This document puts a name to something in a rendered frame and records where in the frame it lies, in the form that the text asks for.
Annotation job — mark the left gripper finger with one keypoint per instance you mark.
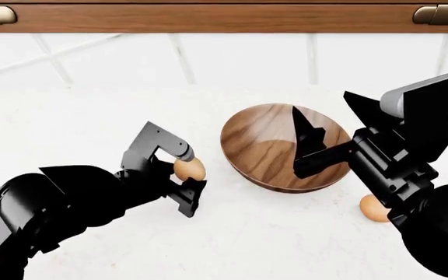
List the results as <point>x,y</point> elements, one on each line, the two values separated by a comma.
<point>165,167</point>
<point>189,198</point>

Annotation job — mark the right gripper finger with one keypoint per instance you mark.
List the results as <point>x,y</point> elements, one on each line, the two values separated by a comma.
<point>368,112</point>
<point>317,160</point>

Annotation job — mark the brown egg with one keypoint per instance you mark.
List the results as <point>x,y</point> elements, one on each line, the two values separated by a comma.
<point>369,210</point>
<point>190,170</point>

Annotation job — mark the wooden bowl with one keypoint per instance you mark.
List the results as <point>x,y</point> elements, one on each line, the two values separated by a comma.
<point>255,146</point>

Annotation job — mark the left gripper camera bracket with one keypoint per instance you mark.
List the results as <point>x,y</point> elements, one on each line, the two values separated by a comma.
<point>150,137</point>

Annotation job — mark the gripper camera bracket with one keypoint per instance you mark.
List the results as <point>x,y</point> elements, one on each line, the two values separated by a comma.
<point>150,137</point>
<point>434,96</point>

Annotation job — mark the right gripper camera bracket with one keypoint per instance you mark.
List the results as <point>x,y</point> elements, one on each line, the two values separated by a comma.
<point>434,96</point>

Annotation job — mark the wooden wall cabinet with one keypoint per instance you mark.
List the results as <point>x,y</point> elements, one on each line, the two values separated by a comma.
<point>216,17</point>

